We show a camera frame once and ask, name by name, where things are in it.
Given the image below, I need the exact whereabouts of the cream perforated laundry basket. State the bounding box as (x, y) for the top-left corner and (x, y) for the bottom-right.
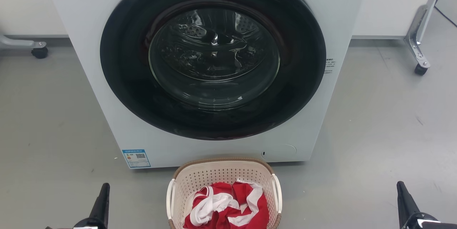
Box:
(166, 158), (283, 229)

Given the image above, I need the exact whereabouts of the round white filter cover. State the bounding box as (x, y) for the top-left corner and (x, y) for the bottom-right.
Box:
(261, 144), (297, 162)

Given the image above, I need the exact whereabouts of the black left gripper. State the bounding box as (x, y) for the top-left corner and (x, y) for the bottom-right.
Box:
(73, 183), (111, 229)

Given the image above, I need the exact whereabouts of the grey horizontal frame leg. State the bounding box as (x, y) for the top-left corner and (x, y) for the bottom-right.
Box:
(0, 35), (47, 50)

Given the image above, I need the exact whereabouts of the blue energy label sticker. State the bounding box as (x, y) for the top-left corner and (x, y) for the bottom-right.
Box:
(122, 149), (151, 169)

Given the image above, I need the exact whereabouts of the white front-load washing machine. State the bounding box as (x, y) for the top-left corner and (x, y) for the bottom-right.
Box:
(41, 0), (372, 169)

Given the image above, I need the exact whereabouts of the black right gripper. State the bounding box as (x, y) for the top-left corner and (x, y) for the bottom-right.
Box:
(397, 181), (457, 229)

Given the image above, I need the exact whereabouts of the thin black floor cable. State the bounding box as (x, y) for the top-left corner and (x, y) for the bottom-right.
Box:
(433, 6), (457, 28)

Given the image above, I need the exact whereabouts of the red and white garment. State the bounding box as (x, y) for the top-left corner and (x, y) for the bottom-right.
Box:
(182, 180), (270, 229)

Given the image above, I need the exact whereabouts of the silver angled stand leg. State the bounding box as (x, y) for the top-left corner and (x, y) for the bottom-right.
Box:
(404, 0), (454, 68)

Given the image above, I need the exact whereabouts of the black round washer door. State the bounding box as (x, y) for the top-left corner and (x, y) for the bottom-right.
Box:
(100, 0), (326, 141)

